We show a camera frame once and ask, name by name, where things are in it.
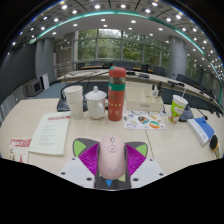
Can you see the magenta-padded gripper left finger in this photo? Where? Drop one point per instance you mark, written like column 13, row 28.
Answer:
column 75, row 168

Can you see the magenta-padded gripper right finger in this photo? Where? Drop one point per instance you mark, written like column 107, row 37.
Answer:
column 148, row 168

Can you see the pink computer mouse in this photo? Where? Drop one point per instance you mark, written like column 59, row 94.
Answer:
column 112, row 160

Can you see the cream printed paper sheet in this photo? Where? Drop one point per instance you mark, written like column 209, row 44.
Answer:
column 50, row 133

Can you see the colourful sticker sheet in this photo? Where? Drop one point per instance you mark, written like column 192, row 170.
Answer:
column 143, row 120

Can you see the red and white leaflet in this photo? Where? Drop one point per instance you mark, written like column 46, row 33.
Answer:
column 20, row 150

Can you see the printed paper drink cup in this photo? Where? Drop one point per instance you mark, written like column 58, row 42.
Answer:
column 176, row 110

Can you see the blue and white book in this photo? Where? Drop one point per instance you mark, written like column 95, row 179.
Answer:
column 201, row 130

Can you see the white lidded ceramic mug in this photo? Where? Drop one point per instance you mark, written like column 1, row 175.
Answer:
column 96, row 105

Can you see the beige rectangular box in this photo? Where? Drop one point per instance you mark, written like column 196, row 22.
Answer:
column 141, row 101

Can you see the red bottle with green band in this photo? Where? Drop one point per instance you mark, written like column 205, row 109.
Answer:
column 116, row 100

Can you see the white drinking straw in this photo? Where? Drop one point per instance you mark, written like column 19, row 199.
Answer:
column 183, row 92

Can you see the group of dark office chairs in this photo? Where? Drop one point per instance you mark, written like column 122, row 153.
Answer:
column 156, row 70

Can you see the group of ceiling lights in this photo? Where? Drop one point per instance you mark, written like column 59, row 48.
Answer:
column 97, row 6

